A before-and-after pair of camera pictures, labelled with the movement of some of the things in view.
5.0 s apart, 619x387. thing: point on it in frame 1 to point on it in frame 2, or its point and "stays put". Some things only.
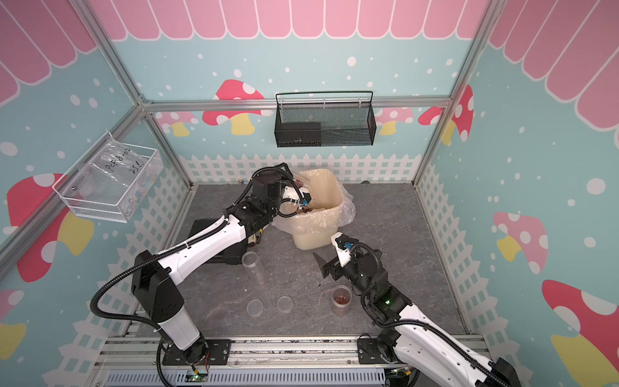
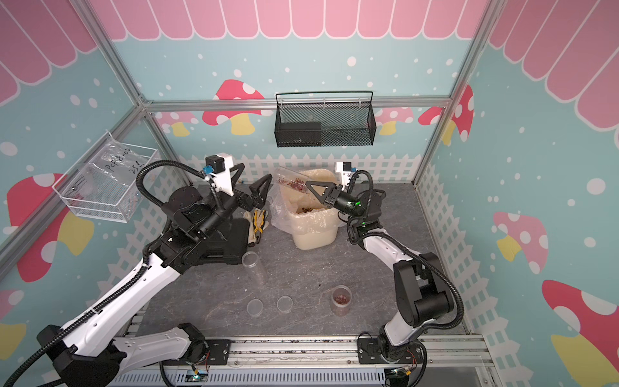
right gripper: [326, 268] to [332, 197]
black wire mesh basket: [325, 118] stays put
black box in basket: [295, 135] stays put
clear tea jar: [296, 198] to [291, 180]
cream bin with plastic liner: [331, 205] stays put
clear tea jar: [341, 296] stays put
